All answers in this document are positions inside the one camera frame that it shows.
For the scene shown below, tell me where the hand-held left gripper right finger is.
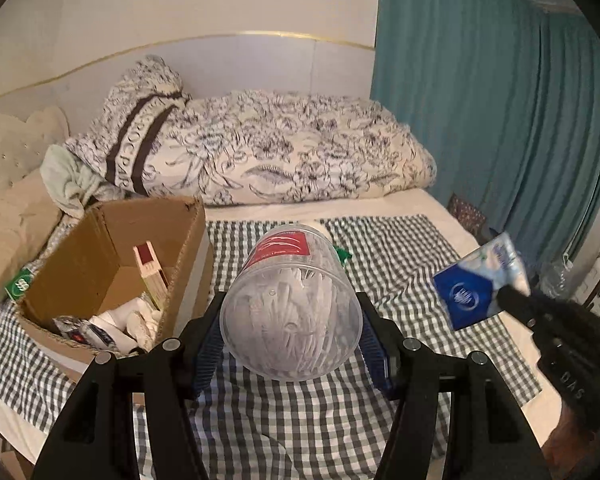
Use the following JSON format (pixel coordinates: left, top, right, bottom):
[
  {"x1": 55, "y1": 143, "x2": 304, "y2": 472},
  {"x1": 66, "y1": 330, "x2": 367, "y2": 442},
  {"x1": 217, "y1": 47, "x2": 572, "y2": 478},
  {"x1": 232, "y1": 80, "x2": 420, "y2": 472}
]
[{"x1": 357, "y1": 292, "x2": 551, "y2": 480}]

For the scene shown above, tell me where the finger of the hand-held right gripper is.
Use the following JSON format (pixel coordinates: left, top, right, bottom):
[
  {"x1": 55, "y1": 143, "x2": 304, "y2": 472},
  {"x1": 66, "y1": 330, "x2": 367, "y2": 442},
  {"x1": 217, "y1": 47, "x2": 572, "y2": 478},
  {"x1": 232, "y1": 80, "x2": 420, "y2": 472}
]
[{"x1": 496, "y1": 285, "x2": 543, "y2": 328}]

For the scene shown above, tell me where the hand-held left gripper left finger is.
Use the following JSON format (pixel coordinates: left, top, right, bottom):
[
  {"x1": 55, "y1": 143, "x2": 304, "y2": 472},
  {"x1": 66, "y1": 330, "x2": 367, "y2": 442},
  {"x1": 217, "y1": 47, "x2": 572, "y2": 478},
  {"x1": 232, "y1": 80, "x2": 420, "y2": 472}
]
[{"x1": 32, "y1": 290, "x2": 231, "y2": 480}]

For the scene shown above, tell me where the blue tissue pack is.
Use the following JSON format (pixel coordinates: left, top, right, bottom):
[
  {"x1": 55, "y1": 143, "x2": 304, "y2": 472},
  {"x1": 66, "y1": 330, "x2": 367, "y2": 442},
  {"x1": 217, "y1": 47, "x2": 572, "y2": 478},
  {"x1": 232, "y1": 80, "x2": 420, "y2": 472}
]
[{"x1": 432, "y1": 231, "x2": 532, "y2": 332}]

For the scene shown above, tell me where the pale paper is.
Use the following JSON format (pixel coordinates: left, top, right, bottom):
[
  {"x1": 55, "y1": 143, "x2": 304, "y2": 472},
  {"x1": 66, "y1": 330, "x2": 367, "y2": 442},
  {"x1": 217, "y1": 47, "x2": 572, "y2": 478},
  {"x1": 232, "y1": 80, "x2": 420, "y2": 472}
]
[{"x1": 122, "y1": 310, "x2": 163, "y2": 353}]

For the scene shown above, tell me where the clear jar with red label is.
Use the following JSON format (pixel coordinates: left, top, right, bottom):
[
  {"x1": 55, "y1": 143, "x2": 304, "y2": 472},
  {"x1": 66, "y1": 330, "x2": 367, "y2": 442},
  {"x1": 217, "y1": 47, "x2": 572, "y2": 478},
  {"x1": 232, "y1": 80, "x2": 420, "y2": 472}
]
[{"x1": 219, "y1": 224, "x2": 365, "y2": 381}]

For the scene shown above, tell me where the red and cream carton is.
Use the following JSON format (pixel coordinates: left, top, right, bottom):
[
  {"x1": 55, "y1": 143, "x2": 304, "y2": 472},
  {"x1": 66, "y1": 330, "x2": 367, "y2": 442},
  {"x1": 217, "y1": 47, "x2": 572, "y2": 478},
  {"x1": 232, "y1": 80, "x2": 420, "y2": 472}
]
[{"x1": 132, "y1": 241, "x2": 170, "y2": 311}]

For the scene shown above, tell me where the floral tissue pack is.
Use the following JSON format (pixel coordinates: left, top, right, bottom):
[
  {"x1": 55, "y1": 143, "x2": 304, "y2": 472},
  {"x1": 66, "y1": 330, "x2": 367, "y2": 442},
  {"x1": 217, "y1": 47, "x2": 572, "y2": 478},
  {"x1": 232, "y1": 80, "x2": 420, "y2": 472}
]
[{"x1": 54, "y1": 314, "x2": 118, "y2": 352}]

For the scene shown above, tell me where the brown cardboard box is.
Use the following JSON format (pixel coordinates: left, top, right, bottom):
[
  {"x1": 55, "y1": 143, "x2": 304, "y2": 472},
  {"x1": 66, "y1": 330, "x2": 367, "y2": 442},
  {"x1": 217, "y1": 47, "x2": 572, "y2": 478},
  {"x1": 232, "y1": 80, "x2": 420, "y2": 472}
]
[{"x1": 17, "y1": 195, "x2": 215, "y2": 406}]

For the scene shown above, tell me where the person's right hand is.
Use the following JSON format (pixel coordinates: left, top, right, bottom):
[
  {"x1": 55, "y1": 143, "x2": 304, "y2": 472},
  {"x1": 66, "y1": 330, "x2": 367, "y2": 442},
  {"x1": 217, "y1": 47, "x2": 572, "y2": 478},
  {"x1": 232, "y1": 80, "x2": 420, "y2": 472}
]
[{"x1": 542, "y1": 400, "x2": 600, "y2": 480}]

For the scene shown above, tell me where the patterned bag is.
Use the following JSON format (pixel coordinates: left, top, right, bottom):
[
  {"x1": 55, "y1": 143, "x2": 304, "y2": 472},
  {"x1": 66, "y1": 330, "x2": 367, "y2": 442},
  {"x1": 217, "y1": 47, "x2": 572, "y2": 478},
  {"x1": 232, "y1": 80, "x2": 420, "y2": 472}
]
[{"x1": 447, "y1": 194, "x2": 487, "y2": 237}]

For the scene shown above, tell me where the grey checked cloth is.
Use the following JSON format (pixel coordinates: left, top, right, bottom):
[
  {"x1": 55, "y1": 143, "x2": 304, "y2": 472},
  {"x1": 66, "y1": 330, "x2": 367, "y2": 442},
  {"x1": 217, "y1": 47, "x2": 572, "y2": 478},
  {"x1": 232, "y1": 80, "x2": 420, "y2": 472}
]
[{"x1": 0, "y1": 212, "x2": 543, "y2": 480}]

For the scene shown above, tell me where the teal curtain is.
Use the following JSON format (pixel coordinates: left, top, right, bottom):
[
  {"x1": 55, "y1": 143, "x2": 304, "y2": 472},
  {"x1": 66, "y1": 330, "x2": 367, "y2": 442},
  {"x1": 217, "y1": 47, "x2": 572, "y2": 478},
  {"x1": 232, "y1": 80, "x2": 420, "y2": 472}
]
[{"x1": 370, "y1": 0, "x2": 600, "y2": 281}]

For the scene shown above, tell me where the green and white packet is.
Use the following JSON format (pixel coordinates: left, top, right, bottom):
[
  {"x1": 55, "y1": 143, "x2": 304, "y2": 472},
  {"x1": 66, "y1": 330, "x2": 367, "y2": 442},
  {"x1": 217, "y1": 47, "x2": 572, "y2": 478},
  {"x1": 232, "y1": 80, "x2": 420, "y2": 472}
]
[{"x1": 4, "y1": 266, "x2": 37, "y2": 302}]

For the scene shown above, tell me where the floral duvet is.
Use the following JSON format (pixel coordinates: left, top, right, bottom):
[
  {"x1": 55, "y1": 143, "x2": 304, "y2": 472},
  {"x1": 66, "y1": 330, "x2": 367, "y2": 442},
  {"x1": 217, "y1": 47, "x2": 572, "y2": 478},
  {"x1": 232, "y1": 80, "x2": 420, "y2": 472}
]
[{"x1": 62, "y1": 55, "x2": 438, "y2": 206}]

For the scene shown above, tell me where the light green cloth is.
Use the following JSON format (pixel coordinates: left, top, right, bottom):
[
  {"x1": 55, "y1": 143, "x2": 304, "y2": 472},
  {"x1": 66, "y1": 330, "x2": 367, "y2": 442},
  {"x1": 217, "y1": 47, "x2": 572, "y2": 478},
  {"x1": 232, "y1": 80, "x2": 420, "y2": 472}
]
[{"x1": 40, "y1": 144, "x2": 126, "y2": 218}]

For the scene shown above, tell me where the beige pillow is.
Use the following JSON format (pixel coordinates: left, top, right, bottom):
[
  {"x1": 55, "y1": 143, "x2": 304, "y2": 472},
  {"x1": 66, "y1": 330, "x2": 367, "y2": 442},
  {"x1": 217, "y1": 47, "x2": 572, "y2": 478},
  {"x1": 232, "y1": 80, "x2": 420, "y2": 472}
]
[{"x1": 0, "y1": 167, "x2": 63, "y2": 308}]

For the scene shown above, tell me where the cream tufted headboard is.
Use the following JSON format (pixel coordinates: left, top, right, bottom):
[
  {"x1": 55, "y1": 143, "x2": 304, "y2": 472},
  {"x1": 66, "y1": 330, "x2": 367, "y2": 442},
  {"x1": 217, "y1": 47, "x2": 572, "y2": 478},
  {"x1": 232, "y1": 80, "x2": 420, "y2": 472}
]
[{"x1": 0, "y1": 105, "x2": 70, "y2": 201}]

